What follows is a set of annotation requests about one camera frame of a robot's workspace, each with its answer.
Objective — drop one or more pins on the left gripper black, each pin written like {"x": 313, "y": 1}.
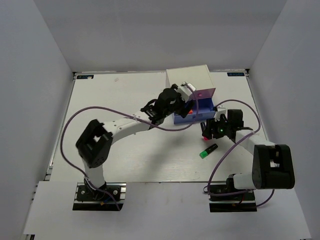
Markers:
{"x": 182, "y": 111}

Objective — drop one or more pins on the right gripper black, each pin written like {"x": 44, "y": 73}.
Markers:
{"x": 208, "y": 131}

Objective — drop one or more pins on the blue wide drawer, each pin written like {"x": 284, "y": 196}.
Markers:
{"x": 205, "y": 111}

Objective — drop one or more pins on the pink small drawer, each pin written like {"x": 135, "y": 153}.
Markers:
{"x": 204, "y": 93}

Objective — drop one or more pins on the green cap highlighter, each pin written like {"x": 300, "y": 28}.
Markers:
{"x": 208, "y": 150}

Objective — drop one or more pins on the white drawer organizer box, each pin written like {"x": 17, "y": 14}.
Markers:
{"x": 198, "y": 76}

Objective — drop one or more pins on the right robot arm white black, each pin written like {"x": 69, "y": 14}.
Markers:
{"x": 272, "y": 165}

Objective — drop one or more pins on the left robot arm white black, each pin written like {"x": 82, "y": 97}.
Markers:
{"x": 95, "y": 142}

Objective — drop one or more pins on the right corner label sticker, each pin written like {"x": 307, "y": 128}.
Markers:
{"x": 235, "y": 74}

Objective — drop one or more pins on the corner label sticker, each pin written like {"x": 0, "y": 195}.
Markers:
{"x": 235, "y": 74}
{"x": 85, "y": 77}

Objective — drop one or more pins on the left corner label sticker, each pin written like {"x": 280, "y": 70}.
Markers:
{"x": 85, "y": 77}

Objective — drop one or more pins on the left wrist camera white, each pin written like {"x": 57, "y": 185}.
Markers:
{"x": 186, "y": 90}

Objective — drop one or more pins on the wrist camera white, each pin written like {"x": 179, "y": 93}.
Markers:
{"x": 186, "y": 90}
{"x": 218, "y": 112}

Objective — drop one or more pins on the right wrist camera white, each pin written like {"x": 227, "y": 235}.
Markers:
{"x": 218, "y": 112}

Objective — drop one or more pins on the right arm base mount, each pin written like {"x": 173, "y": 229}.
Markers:
{"x": 243, "y": 202}

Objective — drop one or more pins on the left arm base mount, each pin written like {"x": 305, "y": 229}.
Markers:
{"x": 86, "y": 199}

